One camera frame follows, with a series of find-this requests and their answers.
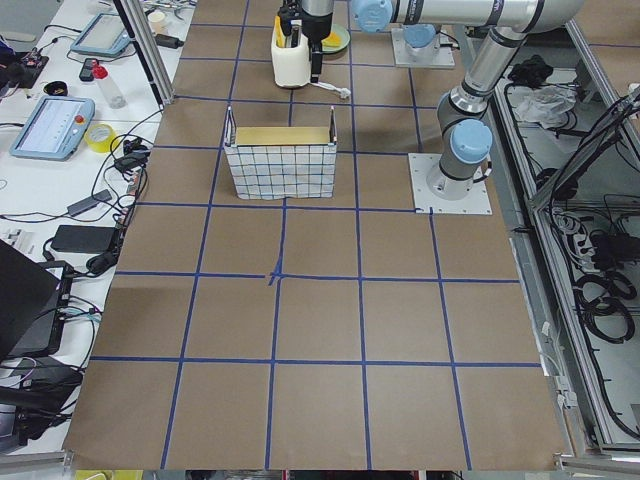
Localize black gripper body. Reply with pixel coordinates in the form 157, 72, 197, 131
309, 41, 323, 84

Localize white paper cup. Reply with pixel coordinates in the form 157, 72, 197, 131
147, 10, 168, 35

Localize bread slice in toaster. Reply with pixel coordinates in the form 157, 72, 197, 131
273, 16, 290, 49

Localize white toaster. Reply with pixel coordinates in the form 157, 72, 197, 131
271, 20, 311, 88

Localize far teach pendant tablet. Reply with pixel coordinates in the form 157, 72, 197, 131
70, 13, 131, 58

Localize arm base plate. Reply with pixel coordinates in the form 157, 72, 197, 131
408, 153, 492, 215
391, 24, 455, 69

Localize white toaster power cord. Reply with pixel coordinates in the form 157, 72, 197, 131
314, 81, 351, 100

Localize aluminium frame post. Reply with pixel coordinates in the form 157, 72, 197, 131
114, 0, 174, 108

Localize black power adapter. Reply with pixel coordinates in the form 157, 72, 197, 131
51, 225, 117, 253

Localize green plate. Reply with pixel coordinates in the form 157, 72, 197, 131
322, 24, 350, 54

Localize clear bottle red cap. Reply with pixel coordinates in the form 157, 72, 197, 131
92, 61, 127, 109

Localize black remote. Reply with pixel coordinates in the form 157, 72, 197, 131
79, 58, 99, 83

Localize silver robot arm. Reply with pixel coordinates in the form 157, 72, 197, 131
353, 0, 583, 200
402, 23, 438, 56

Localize orange bread on plate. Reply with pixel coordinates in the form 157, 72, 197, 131
322, 31, 341, 49

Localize wire basket with wooden shelf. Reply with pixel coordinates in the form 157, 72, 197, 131
224, 108, 338, 201

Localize teach pendant tablet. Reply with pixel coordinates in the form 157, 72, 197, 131
9, 96, 95, 161
70, 13, 131, 58

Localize near teach pendant tablet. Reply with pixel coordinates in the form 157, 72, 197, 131
9, 96, 95, 161

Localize yellow tape roll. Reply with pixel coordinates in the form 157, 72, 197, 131
83, 123, 116, 153

